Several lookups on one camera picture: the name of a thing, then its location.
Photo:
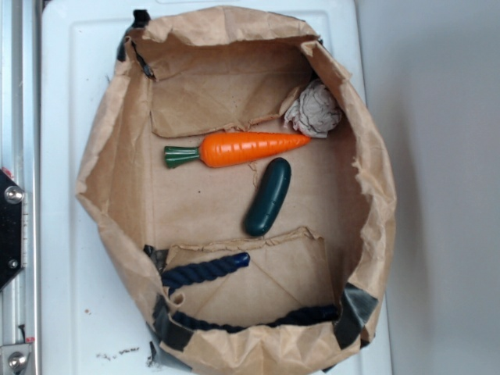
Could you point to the brown paper bag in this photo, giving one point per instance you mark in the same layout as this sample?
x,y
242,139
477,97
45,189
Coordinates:
x,y
302,297

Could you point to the black mounting bracket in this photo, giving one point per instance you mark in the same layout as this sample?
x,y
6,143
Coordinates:
x,y
12,225

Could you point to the orange plastic carrot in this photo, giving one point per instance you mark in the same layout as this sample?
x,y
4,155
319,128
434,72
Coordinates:
x,y
228,149

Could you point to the crumpled white paper ball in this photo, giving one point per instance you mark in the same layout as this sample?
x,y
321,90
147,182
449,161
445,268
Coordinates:
x,y
315,112

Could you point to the aluminium frame rail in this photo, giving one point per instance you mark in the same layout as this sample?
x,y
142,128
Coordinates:
x,y
20,151

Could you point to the metal corner bracket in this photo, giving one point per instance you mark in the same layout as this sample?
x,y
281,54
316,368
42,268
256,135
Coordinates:
x,y
16,359

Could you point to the dark green plastic pickle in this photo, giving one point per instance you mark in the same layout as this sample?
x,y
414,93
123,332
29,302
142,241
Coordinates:
x,y
269,198

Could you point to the white plastic tray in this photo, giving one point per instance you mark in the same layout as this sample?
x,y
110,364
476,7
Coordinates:
x,y
89,323

